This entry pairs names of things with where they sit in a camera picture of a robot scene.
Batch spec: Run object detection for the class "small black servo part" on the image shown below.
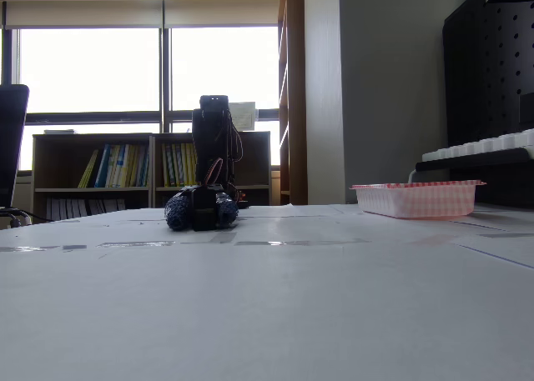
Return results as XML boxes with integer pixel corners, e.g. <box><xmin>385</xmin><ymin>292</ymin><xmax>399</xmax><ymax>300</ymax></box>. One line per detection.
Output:
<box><xmin>193</xmin><ymin>188</ymin><xmax>219</xmax><ymax>232</ymax></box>

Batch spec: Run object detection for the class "pink checkered paper tray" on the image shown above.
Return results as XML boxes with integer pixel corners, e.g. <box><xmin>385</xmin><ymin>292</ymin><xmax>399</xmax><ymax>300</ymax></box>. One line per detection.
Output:
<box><xmin>349</xmin><ymin>179</ymin><xmax>487</xmax><ymax>220</ymax></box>

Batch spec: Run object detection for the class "white paper sign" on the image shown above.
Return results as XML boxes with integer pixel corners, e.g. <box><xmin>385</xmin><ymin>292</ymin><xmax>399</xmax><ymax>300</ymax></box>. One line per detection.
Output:
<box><xmin>228</xmin><ymin>101</ymin><xmax>259</xmax><ymax>132</ymax></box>

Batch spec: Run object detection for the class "blue book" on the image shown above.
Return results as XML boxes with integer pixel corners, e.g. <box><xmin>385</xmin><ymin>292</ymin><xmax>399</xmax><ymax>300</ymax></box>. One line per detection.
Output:
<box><xmin>93</xmin><ymin>143</ymin><xmax>112</xmax><ymax>189</ymax></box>

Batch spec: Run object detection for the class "yellow leaning book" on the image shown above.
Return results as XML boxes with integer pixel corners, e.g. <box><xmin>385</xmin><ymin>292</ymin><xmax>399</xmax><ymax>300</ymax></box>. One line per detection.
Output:
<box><xmin>78</xmin><ymin>148</ymin><xmax>100</xmax><ymax>189</ymax></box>

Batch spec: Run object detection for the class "low wooden bookshelf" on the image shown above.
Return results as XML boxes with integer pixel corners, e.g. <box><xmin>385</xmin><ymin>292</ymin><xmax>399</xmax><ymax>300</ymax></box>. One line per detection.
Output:
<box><xmin>32</xmin><ymin>131</ymin><xmax>273</xmax><ymax>224</ymax></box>

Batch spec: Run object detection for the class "tall wooden shelf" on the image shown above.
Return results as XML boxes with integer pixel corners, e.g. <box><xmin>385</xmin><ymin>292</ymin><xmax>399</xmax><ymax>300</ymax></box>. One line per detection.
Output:
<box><xmin>278</xmin><ymin>0</ymin><xmax>310</xmax><ymax>206</ymax></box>

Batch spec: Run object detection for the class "beige roller blind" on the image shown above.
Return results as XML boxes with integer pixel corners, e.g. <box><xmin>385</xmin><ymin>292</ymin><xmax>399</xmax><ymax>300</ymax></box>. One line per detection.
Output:
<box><xmin>163</xmin><ymin>0</ymin><xmax>281</xmax><ymax>29</ymax></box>
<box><xmin>3</xmin><ymin>0</ymin><xmax>165</xmax><ymax>29</ymax></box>

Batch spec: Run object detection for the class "black computer monitor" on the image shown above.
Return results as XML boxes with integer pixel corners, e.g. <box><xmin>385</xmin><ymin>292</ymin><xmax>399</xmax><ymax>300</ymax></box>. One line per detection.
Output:
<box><xmin>0</xmin><ymin>83</ymin><xmax>31</xmax><ymax>209</ymax></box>

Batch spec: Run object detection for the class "white power strip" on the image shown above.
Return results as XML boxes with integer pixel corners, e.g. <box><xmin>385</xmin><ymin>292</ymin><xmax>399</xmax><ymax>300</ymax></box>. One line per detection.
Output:
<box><xmin>421</xmin><ymin>128</ymin><xmax>534</xmax><ymax>163</ymax></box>

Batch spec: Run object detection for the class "black pegboard stand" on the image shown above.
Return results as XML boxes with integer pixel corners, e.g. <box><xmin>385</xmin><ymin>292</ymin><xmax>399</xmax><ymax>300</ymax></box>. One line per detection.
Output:
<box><xmin>415</xmin><ymin>0</ymin><xmax>534</xmax><ymax>210</ymax></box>

